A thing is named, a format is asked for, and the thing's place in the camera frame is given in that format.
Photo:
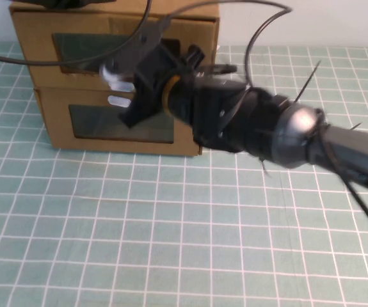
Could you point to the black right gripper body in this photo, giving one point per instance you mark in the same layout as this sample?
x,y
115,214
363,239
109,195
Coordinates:
x,y
215,118

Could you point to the cardboard drawer with worn window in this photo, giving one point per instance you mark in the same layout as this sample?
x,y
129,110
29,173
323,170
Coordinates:
x,y
33,48

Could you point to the cardboard drawer with clean window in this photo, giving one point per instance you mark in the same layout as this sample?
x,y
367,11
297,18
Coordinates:
x,y
55,128

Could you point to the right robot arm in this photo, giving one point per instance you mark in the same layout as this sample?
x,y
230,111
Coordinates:
x,y
299,137

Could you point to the black zip tie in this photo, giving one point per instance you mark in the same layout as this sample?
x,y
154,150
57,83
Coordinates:
x,y
308,81

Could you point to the green checked tablecloth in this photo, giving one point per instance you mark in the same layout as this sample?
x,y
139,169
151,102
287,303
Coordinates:
x,y
139,240

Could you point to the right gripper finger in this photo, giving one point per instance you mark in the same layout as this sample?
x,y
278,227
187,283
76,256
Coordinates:
x,y
142,44

